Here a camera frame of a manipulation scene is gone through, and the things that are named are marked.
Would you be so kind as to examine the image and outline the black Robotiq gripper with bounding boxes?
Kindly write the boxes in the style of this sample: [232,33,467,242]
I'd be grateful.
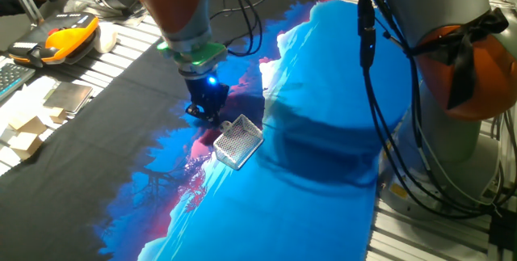
[185,73,230,126]

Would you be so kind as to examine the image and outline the black sleeved forearm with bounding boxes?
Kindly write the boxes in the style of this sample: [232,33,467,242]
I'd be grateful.
[0,0,37,16]

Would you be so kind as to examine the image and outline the silver perforated metal goal basket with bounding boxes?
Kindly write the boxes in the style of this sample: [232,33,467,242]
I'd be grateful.
[212,113,264,171]

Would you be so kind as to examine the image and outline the green wrist mounting plate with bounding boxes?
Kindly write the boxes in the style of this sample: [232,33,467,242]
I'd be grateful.
[156,40,228,67]

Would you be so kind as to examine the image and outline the blue black landscape printed mat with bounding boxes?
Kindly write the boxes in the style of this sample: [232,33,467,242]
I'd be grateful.
[0,0,417,261]

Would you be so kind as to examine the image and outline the white rounded foam object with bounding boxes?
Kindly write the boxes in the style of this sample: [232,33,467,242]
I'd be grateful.
[93,24,118,55]

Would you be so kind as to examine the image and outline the grey metal plate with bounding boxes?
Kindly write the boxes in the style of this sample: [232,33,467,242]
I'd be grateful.
[43,82,95,116]

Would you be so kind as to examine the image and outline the small light wooden block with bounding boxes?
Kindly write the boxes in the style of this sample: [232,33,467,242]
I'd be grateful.
[48,107,68,124]

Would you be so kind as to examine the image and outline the orange black teach pendant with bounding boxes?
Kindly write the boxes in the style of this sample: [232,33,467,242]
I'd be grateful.
[6,11,100,68]

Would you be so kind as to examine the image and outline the large light wooden block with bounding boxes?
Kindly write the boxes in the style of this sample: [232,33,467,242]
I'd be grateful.
[8,131,44,161]
[7,113,48,136]

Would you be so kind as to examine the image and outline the white paper sheet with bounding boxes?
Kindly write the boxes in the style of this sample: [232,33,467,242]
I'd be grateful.
[0,75,61,141]

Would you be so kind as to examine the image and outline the black computer keyboard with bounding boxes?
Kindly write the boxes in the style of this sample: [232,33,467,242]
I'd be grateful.
[0,62,36,103]

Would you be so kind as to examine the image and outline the black strap on arm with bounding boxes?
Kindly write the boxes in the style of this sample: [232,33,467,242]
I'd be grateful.
[407,6,511,111]

